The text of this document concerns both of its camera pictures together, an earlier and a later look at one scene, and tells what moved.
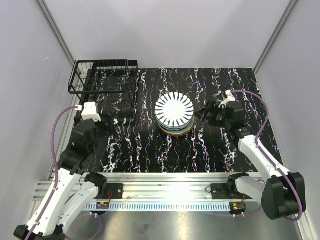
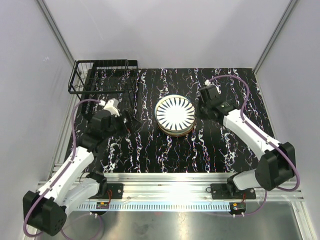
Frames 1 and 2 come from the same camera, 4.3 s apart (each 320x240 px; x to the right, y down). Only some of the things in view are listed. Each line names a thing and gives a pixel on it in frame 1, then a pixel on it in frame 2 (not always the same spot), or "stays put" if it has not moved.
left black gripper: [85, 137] -> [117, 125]
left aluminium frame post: [57, 30] stays put
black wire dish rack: [112, 84] stays put
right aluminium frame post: [286, 13] stays put
